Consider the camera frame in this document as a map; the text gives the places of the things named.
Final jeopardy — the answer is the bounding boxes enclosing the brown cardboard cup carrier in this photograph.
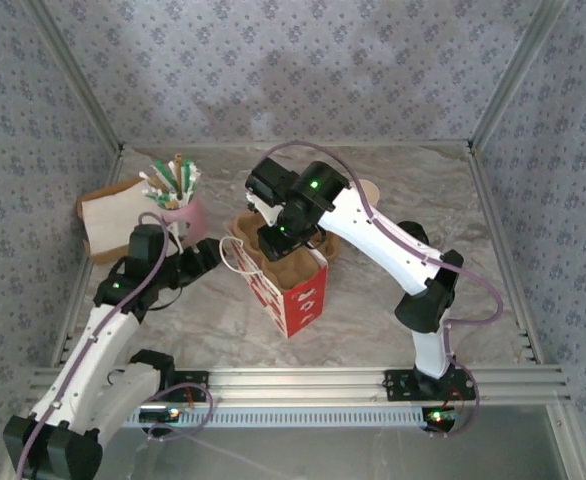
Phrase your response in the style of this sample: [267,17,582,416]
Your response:
[230,212,324,291]
[317,230,343,261]

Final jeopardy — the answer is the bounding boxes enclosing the red white paper gift bag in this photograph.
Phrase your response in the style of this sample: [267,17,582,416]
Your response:
[219,212,330,340]

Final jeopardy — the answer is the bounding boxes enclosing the pink straw holder cup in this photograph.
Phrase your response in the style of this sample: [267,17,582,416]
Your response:
[160,192,210,246]

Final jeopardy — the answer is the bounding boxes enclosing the brown cardboard napkin holder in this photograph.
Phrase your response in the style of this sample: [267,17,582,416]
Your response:
[76,177,172,266]

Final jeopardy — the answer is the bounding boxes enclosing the white paper napkins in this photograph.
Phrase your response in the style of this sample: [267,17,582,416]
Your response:
[81,182,164,254]

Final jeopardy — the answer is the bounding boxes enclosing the brown paper straw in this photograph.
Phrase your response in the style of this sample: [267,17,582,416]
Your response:
[172,153,185,201]

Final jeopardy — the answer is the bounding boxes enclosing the stack of black cup lids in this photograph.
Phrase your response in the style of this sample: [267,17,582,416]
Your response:
[400,219,433,247]

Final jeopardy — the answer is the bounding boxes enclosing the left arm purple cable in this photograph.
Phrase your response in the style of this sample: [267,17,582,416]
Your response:
[15,212,214,480]

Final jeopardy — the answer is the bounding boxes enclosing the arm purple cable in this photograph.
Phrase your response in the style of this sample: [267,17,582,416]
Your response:
[15,212,214,480]
[255,141,504,440]

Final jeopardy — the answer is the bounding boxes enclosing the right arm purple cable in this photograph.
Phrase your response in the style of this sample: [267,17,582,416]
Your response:
[255,141,504,440]

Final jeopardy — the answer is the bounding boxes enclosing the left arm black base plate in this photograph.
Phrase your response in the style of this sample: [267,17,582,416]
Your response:
[162,369,210,404]

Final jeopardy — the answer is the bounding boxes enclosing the wide aluminium mounting rail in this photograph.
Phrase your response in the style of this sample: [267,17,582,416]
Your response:
[27,367,572,405]

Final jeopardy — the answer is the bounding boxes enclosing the grey slotted cable duct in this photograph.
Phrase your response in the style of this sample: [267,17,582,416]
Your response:
[122,404,462,430]

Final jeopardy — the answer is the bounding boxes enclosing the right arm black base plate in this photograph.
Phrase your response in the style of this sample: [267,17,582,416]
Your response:
[383,368,477,404]

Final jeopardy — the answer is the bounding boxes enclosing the aluminium frame post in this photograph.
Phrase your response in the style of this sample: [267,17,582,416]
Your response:
[467,0,569,151]
[22,0,127,154]
[545,402,586,480]

